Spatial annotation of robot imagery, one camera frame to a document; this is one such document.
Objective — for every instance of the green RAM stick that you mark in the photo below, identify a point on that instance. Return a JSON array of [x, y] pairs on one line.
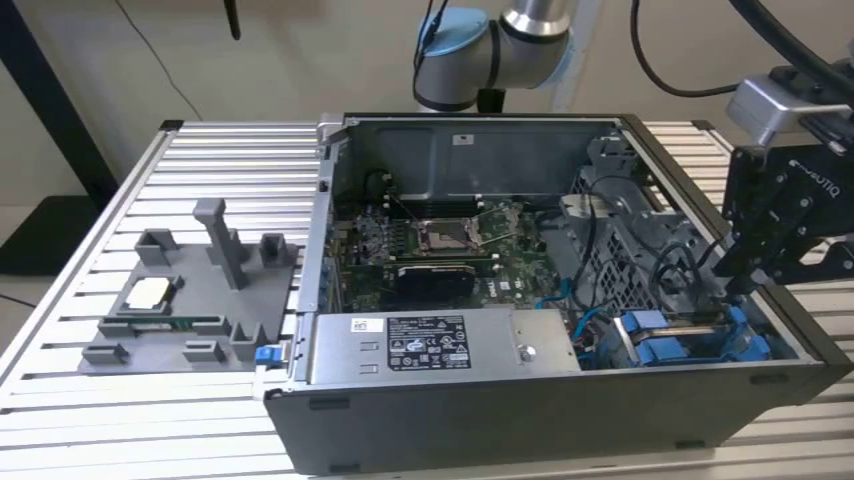
[[173, 326]]

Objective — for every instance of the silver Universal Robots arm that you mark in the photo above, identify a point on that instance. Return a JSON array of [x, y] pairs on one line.
[[467, 65]]

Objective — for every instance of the black open PC case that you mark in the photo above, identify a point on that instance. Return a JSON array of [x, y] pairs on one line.
[[533, 425]]

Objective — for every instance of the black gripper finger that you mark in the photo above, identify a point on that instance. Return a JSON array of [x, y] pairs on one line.
[[750, 245], [823, 265]]

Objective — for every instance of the blue case latch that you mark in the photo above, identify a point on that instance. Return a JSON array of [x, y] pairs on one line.
[[265, 355]]

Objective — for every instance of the black RAM slots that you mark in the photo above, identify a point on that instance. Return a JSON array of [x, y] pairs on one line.
[[433, 202]]

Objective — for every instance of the green motherboard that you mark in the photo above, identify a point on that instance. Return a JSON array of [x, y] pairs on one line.
[[520, 280]]

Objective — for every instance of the thin locking lever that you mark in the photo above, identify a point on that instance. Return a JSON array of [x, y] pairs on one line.
[[405, 207]]

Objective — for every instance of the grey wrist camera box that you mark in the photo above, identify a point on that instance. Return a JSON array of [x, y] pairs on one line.
[[767, 105]]

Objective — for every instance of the silver CPU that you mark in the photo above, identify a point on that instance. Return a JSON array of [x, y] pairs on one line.
[[148, 295]]

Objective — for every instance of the grey metal disk bay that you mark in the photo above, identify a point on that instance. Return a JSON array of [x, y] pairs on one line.
[[620, 240]]

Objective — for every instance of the black graphics card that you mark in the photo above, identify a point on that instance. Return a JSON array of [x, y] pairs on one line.
[[436, 282]]

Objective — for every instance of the CPU socket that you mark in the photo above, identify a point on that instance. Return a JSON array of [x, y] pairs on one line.
[[440, 235]]

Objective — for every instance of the silver power supply unit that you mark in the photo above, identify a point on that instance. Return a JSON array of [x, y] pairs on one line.
[[347, 350]]

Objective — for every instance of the grey parts rack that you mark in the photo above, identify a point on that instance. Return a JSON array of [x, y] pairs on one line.
[[200, 300]]

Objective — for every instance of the hard disk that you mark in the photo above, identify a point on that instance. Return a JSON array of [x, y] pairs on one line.
[[643, 320], [667, 350]]

